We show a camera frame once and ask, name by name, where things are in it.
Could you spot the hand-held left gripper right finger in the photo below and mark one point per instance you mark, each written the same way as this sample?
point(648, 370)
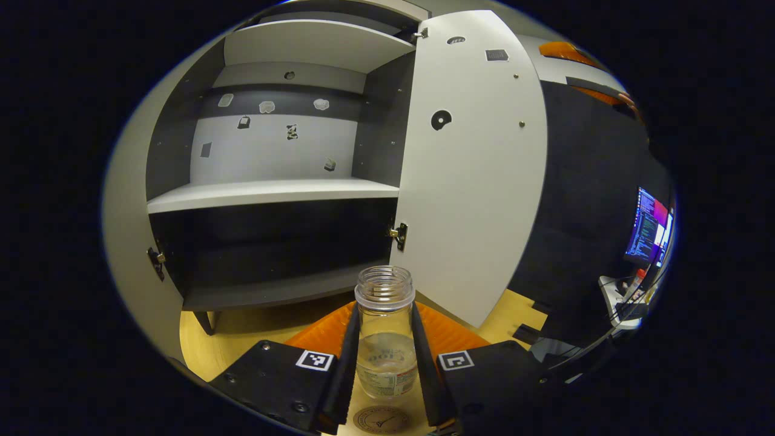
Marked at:
point(427, 375)

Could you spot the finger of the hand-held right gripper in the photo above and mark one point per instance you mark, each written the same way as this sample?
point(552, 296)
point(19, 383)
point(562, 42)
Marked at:
point(566, 51)
point(596, 89)

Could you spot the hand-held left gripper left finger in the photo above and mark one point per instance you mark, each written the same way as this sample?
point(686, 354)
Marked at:
point(342, 375)

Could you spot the clear glass bottle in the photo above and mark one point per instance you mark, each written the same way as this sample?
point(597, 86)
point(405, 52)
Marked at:
point(386, 363)

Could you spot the round brown coaster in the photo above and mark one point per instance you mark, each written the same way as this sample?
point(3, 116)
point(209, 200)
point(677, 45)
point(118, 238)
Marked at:
point(381, 421)

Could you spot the cat sticker grey cabinet door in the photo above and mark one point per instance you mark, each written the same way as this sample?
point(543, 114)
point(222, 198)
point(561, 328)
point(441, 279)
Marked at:
point(472, 181)

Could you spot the camera sticker grey cabinet door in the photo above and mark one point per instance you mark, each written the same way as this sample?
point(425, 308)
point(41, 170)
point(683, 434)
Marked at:
point(130, 242)

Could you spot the dark cabinet bottom panel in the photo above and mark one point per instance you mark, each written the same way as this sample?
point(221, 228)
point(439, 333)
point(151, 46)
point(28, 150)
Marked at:
point(272, 290)

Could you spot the metal cabinet door hinge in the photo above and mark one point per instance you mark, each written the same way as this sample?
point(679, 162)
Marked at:
point(398, 236)
point(156, 263)
point(421, 34)

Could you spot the dark cabinet leg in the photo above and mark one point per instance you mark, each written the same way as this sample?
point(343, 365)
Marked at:
point(204, 322)

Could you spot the thick grey cabinet shelf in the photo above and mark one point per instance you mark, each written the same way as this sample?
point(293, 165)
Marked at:
point(266, 194)

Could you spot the grey cabinet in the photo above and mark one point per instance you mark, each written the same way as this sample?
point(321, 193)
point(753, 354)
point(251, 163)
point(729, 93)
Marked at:
point(381, 121)

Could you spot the thin grey cabinet shelf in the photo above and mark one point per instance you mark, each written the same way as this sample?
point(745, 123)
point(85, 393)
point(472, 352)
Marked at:
point(315, 45)

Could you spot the black backdrop cloth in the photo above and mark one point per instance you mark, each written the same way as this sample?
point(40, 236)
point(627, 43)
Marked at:
point(587, 194)

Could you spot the computer monitor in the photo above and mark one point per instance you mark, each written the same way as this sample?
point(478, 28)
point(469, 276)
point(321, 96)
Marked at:
point(646, 227)

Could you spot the white cluttered desk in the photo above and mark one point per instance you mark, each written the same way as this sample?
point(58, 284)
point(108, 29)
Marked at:
point(623, 303)

